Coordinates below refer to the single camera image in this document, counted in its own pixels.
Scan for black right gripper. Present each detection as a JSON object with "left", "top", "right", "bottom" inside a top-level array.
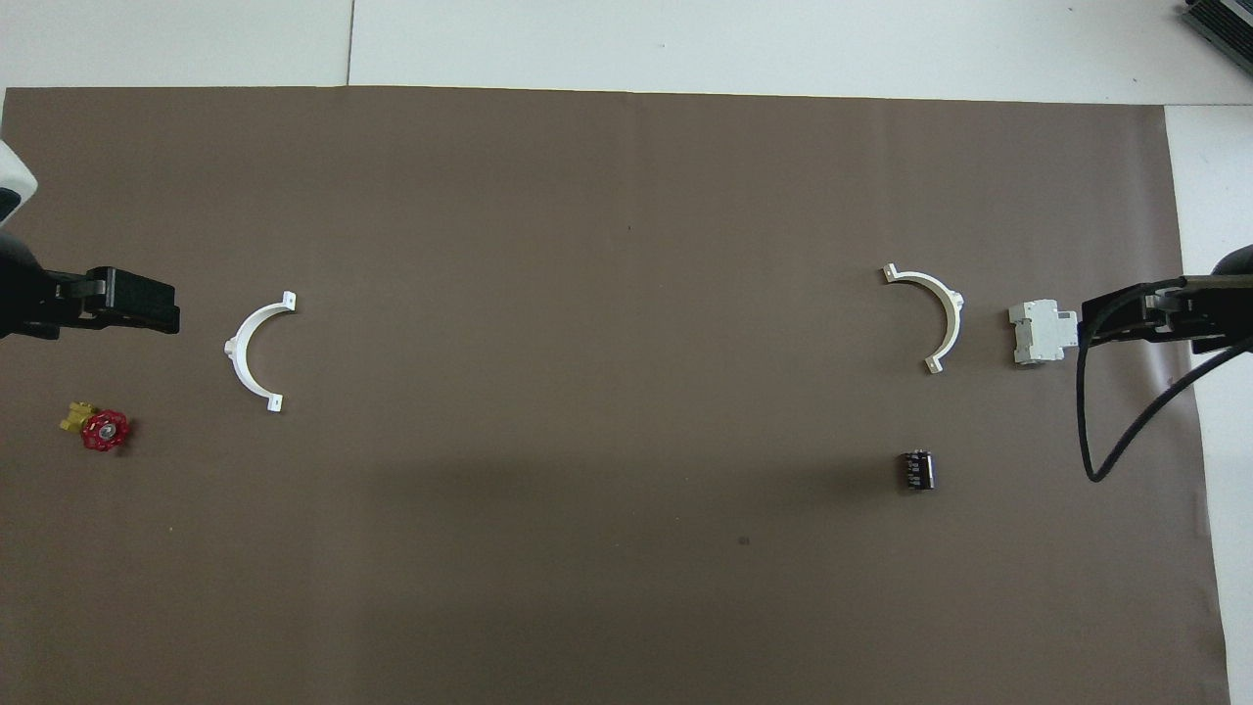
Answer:
[{"left": 1079, "top": 245, "right": 1253, "bottom": 354}]

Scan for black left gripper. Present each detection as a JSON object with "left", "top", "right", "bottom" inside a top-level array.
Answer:
[{"left": 0, "top": 230, "right": 181, "bottom": 341}]

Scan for white half pipe clamp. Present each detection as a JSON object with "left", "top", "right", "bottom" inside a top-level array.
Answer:
[
  {"left": 883, "top": 263, "right": 966, "bottom": 375},
  {"left": 224, "top": 291, "right": 298, "bottom": 413}
]

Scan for white circuit breaker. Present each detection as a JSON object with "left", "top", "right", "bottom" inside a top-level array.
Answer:
[{"left": 1008, "top": 299, "right": 1081, "bottom": 367}]

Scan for dark ribbed metal device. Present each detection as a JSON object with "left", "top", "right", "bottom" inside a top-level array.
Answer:
[{"left": 1179, "top": 0, "right": 1253, "bottom": 52}]

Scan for brown paper table mat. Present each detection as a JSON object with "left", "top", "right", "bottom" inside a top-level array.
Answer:
[{"left": 0, "top": 86, "right": 1232, "bottom": 705}]

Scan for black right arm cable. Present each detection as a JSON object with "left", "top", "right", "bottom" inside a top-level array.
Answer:
[{"left": 1075, "top": 279, "right": 1253, "bottom": 483}]

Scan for red handled brass valve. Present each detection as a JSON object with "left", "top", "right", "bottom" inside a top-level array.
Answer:
[{"left": 60, "top": 400, "right": 131, "bottom": 453}]

